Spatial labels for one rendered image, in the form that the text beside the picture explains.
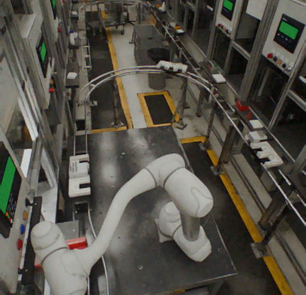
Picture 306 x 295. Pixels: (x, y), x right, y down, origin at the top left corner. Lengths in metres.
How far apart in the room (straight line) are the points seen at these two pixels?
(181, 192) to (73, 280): 0.49
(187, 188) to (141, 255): 0.84
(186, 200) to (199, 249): 0.59
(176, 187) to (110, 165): 1.24
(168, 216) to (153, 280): 0.39
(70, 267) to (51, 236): 0.13
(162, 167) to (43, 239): 0.53
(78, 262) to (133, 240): 0.90
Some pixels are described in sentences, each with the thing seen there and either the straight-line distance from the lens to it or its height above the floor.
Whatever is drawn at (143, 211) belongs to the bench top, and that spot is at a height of 0.68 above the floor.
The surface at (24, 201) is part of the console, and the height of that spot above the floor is 1.44.
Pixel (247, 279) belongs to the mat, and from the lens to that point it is 2.60.
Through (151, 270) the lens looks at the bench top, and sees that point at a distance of 1.75.
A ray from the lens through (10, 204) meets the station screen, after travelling 0.97.
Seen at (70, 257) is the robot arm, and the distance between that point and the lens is 0.98.
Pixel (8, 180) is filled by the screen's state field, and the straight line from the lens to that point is 0.96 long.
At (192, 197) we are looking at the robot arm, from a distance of 1.03.
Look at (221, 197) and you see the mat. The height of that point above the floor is 0.01.
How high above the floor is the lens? 2.32
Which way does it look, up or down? 42 degrees down
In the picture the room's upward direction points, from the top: 2 degrees clockwise
